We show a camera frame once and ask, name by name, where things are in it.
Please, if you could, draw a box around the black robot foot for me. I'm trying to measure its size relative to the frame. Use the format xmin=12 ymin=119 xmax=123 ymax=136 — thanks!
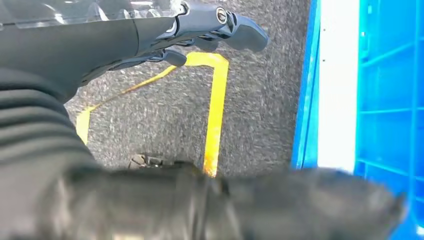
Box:
xmin=128 ymin=152 xmax=200 ymax=173

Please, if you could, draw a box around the yellow floor tape square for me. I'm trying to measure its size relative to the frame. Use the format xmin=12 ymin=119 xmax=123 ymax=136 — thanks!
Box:
xmin=75 ymin=51 xmax=230 ymax=178

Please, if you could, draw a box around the black robot leg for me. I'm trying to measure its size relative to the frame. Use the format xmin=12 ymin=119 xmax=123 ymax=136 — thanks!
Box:
xmin=49 ymin=167 xmax=407 ymax=240

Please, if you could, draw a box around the blue plastic crate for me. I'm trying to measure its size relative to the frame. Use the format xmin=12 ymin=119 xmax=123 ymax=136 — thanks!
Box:
xmin=353 ymin=0 xmax=424 ymax=240

